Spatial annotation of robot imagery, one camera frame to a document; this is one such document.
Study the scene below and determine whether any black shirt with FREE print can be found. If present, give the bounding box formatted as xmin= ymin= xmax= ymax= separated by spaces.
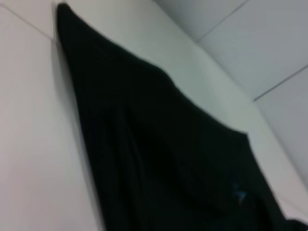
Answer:
xmin=56 ymin=2 xmax=308 ymax=231

